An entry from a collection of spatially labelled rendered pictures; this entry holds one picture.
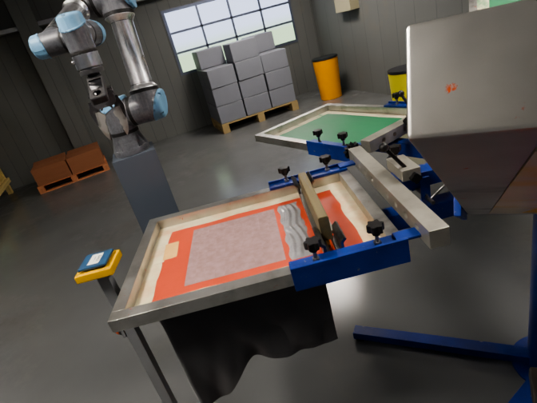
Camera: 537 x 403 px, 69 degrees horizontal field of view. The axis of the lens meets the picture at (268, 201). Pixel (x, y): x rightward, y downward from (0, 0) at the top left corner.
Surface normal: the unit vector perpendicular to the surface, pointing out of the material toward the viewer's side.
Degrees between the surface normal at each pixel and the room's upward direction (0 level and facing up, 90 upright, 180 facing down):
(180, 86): 90
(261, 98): 90
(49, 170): 90
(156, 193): 90
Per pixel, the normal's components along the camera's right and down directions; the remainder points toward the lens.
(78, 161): 0.43, 0.29
